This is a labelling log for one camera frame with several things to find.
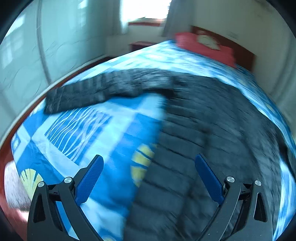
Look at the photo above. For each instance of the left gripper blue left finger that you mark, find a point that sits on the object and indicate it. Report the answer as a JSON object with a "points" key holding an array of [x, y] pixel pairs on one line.
{"points": [[45, 222]]}

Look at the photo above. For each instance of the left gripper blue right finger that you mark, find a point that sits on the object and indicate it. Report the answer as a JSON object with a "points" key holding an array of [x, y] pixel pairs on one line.
{"points": [[242, 213]]}

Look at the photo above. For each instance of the black quilted puffer jacket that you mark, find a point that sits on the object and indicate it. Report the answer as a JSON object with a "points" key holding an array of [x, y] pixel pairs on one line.
{"points": [[203, 116]]}

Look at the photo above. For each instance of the blue patterned bed cover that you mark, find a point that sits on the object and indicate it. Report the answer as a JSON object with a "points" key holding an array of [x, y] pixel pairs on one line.
{"points": [[125, 131]]}

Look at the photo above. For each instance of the dark wood headboard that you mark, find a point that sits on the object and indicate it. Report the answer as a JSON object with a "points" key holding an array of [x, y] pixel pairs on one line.
{"points": [[243, 57]]}

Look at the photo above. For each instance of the frosted glass wardrobe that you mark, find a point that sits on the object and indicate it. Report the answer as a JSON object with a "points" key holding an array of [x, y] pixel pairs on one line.
{"points": [[48, 40]]}

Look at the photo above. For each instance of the white cartoon cushion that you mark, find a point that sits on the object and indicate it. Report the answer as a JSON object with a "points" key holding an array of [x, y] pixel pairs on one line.
{"points": [[208, 41]]}

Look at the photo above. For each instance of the red pillow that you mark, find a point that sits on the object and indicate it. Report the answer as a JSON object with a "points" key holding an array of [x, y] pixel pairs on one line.
{"points": [[188, 41]]}

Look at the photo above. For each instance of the dark wood nightstand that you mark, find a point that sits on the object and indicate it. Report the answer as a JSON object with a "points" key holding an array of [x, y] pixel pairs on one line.
{"points": [[140, 45]]}

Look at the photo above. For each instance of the white left window curtain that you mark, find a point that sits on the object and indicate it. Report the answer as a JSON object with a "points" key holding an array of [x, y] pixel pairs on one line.
{"points": [[118, 23]]}

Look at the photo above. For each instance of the grey window curtain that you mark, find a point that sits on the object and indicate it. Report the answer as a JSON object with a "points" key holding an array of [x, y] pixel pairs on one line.
{"points": [[179, 18]]}

